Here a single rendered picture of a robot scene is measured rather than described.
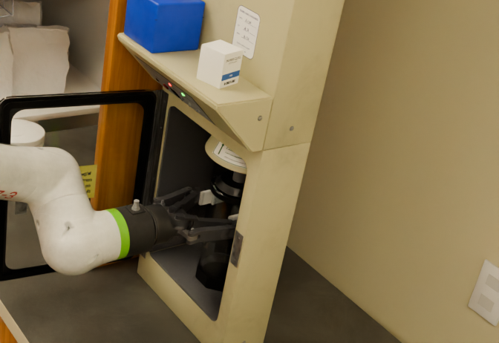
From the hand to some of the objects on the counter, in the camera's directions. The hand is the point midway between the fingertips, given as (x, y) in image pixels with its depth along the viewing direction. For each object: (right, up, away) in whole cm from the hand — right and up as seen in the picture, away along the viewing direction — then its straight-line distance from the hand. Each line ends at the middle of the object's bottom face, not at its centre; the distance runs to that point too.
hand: (232, 206), depth 157 cm
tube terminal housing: (-2, -21, +14) cm, 26 cm away
